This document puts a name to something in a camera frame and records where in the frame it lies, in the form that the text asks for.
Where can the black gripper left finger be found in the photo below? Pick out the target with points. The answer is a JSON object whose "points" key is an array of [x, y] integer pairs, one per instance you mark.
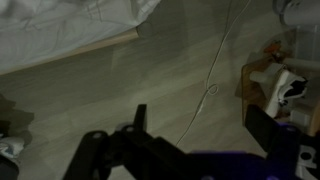
{"points": [[140, 120]]}

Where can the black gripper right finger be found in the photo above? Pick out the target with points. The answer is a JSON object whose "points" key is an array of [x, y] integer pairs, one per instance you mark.
{"points": [[263, 128]]}

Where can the white duvet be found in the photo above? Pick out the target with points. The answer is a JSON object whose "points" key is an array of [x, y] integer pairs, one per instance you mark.
{"points": [[33, 31]]}

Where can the white sneaker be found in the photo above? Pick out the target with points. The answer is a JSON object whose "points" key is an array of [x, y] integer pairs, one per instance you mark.
{"points": [[287, 86]]}

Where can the white floor fan base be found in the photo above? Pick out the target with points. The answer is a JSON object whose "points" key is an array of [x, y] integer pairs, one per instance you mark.
{"points": [[297, 12]]}

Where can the wooden bed frame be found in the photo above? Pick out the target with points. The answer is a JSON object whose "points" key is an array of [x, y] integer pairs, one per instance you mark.
{"points": [[126, 36]]}

